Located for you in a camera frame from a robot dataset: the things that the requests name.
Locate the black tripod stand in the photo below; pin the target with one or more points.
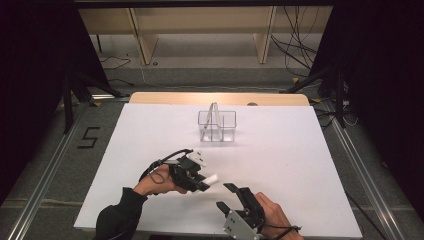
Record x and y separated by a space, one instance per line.
338 96
68 100

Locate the person's right hand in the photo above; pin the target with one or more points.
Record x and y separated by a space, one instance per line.
276 213

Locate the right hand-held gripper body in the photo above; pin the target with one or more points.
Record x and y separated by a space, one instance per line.
248 213

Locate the short white cylinder stick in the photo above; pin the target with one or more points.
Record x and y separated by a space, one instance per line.
210 180

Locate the aluminium floor rail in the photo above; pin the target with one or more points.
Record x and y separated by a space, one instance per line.
43 180
363 180

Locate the person's left hand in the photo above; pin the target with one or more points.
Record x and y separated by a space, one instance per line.
156 181

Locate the black curtain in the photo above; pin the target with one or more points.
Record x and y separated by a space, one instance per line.
383 83
33 83

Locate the white foam board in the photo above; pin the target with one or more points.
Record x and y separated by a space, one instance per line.
283 156

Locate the light wooden desk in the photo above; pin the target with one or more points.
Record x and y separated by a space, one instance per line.
200 20

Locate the clear plastic organizer box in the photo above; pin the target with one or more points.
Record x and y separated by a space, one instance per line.
218 128

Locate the short aluminium rail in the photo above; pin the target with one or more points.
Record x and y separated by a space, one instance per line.
110 97

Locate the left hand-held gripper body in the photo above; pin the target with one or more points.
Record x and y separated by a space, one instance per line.
183 170

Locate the white pen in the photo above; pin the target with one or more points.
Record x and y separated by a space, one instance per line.
217 116

